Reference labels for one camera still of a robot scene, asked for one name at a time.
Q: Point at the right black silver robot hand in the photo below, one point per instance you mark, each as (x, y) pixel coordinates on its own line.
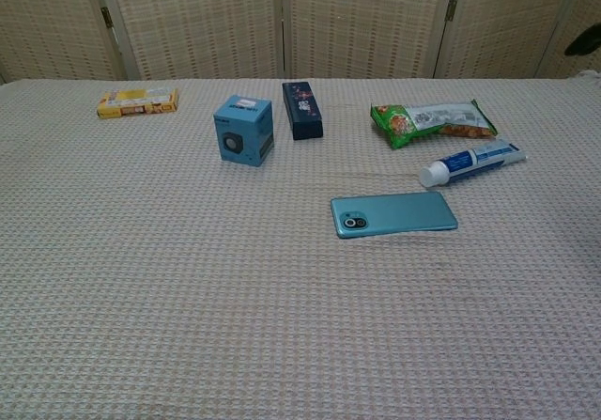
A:
(584, 40)

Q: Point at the teal smartphone with black screen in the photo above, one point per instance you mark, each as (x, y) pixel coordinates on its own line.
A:
(399, 213)

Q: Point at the brass screen hinge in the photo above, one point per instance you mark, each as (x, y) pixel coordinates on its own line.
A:
(107, 18)
(452, 10)

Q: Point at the blue white toothpaste tube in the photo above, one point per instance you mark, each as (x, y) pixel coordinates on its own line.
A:
(469, 161)

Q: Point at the green snack bag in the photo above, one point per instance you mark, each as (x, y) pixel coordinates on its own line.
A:
(422, 121)

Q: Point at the dark blue long box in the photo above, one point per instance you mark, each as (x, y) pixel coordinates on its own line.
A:
(304, 110)

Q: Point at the light blue cube box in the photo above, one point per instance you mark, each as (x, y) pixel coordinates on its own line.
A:
(241, 131)

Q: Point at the yellow flat cardboard box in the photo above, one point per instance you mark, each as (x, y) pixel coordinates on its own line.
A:
(138, 103)

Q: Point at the beige woven tablecloth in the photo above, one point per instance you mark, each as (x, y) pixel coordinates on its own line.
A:
(188, 274)

